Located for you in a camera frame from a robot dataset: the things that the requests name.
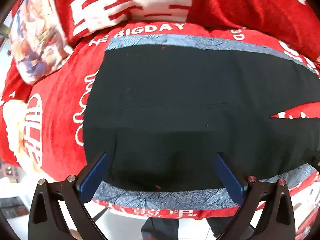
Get person's dark trouser leg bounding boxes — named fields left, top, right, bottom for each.
left=207, top=216, right=242, bottom=240
left=141, top=217, right=180, bottom=240

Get picture printed pillow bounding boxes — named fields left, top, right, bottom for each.
left=9, top=0, right=74, bottom=85

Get red printed blanket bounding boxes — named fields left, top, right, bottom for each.
left=0, top=0, right=320, bottom=222

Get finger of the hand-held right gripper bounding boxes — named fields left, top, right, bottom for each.
left=303, top=149, right=320, bottom=171

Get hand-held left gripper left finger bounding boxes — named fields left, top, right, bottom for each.
left=28, top=151, right=114, bottom=240

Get black pants with grey waistband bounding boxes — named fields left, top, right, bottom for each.
left=82, top=35, right=320, bottom=209

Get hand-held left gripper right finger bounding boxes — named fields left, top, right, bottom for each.
left=214, top=152, right=297, bottom=240

